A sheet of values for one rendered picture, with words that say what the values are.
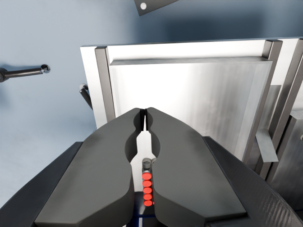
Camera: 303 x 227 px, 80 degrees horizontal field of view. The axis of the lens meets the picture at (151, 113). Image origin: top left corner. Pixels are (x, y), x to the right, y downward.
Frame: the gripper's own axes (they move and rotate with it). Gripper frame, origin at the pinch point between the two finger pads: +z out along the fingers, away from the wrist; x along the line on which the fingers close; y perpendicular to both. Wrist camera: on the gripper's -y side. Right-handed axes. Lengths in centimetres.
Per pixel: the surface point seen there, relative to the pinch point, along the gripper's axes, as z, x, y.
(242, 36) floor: 110, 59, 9
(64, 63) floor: 110, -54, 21
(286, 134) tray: 18.9, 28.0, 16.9
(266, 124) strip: 21.4, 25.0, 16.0
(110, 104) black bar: 19.6, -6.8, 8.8
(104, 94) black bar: 19.6, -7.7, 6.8
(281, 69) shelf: 21.6, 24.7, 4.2
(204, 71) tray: 21.4, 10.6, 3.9
